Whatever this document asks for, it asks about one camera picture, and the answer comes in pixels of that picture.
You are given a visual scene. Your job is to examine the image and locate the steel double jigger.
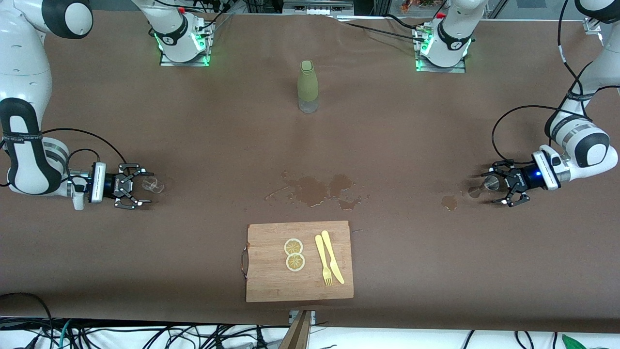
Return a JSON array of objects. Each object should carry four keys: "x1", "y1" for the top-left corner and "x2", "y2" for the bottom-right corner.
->
[{"x1": 469, "y1": 175, "x2": 500, "y2": 199}]

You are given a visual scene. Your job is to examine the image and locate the clear glass beaker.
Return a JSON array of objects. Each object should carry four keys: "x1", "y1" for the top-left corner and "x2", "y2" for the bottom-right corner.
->
[{"x1": 142, "y1": 175, "x2": 165, "y2": 194}]

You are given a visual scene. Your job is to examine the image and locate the brown table cover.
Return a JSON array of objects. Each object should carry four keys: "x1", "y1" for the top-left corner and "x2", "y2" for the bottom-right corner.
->
[{"x1": 0, "y1": 9, "x2": 620, "y2": 335}]

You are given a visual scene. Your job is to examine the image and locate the wooden cutting board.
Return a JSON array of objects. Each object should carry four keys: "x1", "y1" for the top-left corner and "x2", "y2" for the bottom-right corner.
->
[{"x1": 241, "y1": 221, "x2": 355, "y2": 303}]

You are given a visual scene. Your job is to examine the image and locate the large liquid puddle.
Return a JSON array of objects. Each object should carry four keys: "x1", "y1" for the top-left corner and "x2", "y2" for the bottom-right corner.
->
[{"x1": 265, "y1": 171, "x2": 370, "y2": 211}]

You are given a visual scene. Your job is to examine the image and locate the yellow plastic knife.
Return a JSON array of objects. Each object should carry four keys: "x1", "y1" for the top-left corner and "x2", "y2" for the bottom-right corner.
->
[{"x1": 321, "y1": 230, "x2": 345, "y2": 285}]

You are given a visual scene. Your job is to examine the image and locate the green sleeved glass bottle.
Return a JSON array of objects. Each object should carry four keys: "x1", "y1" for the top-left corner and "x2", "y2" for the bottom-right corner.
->
[{"x1": 297, "y1": 60, "x2": 319, "y2": 114}]

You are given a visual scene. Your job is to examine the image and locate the yellow plastic fork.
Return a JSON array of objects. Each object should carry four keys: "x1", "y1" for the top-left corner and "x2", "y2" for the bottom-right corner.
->
[{"x1": 315, "y1": 235, "x2": 334, "y2": 287}]

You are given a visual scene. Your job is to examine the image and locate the grey power strip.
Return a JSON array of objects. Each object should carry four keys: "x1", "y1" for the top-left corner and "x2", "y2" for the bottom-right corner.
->
[{"x1": 283, "y1": 0, "x2": 354, "y2": 15}]

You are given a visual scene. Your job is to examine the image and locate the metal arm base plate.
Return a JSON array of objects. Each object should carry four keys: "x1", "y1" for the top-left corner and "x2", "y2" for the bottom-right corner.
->
[
  {"x1": 159, "y1": 19, "x2": 211, "y2": 67},
  {"x1": 414, "y1": 27, "x2": 468, "y2": 73}
]

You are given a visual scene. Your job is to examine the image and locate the black floor cable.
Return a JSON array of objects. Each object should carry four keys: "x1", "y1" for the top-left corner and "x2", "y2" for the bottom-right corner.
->
[{"x1": 0, "y1": 292, "x2": 55, "y2": 349}]

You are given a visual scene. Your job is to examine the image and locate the black base cable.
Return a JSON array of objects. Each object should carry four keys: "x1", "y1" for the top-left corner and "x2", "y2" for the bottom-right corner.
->
[{"x1": 333, "y1": 14, "x2": 429, "y2": 43}]

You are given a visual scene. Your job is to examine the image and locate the wooden post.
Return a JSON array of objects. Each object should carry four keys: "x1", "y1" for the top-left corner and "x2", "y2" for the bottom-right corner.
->
[{"x1": 280, "y1": 310, "x2": 313, "y2": 349}]

